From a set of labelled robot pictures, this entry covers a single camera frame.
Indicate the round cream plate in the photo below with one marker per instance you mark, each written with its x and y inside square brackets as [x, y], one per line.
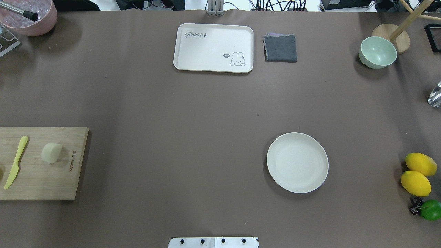
[297, 162]

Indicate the pale steamed bun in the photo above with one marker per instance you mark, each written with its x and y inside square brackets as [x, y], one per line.
[51, 152]

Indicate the cream rabbit serving tray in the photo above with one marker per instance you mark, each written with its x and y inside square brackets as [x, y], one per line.
[214, 48]

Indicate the grey folded cloth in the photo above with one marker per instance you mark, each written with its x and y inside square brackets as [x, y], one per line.
[280, 47]

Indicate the mint green bowl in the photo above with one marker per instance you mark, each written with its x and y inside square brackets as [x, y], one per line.
[377, 52]

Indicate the wooden cutting board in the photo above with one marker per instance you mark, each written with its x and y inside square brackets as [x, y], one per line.
[38, 179]

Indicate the yellow plastic knife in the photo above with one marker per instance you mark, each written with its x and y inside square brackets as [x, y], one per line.
[15, 167]

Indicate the yellow lemon upper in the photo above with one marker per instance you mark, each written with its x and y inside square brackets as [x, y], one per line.
[421, 163]

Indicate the yellow lemon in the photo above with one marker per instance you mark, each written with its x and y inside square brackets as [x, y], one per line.
[421, 163]
[416, 183]

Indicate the wooden mug tree stand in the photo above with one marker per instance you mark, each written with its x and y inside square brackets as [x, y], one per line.
[397, 35]

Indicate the yellow lemon lower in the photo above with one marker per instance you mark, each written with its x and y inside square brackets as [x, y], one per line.
[416, 183]

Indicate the pink bowl with ice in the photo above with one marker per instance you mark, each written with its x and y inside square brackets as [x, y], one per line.
[47, 17]

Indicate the dark grape cluster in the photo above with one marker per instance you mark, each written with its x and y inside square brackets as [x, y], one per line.
[416, 205]

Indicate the silver metal cup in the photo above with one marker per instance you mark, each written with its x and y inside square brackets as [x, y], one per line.
[434, 99]

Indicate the metal scoop black tip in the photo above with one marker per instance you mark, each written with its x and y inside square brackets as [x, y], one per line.
[12, 8]

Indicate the green lime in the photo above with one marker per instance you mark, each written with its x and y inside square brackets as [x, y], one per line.
[431, 210]

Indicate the white cup rack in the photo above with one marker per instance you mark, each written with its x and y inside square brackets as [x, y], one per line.
[8, 41]

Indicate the aluminium camera post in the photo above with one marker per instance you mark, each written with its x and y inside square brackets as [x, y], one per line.
[215, 8]

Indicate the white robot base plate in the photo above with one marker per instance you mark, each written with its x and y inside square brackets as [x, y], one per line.
[214, 242]

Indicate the black frame box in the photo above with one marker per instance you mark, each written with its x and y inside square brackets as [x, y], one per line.
[433, 32]

